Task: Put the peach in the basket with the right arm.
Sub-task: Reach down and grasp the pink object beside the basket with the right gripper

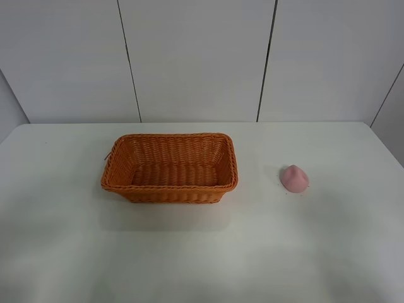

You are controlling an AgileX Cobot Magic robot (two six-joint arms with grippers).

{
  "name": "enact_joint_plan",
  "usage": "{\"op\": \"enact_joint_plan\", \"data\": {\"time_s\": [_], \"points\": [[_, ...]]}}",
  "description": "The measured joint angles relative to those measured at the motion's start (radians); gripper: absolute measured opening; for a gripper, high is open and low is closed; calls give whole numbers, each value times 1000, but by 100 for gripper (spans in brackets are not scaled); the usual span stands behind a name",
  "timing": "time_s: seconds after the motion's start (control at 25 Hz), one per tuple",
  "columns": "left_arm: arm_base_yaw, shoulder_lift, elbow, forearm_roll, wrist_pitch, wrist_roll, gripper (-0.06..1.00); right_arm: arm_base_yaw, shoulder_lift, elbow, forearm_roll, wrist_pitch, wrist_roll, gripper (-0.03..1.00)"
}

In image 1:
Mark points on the pink peach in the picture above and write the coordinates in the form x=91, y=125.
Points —
x=294, y=179

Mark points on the orange woven plastic basket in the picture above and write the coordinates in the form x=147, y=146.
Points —
x=171, y=168

